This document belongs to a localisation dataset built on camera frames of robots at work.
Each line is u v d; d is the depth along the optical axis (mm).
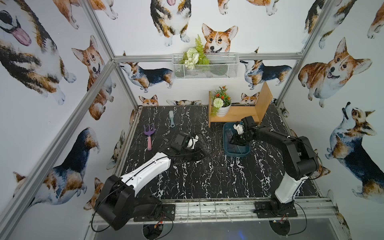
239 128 903
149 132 1058
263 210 742
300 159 495
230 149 965
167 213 735
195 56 786
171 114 1163
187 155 698
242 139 831
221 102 927
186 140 662
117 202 404
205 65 840
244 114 1074
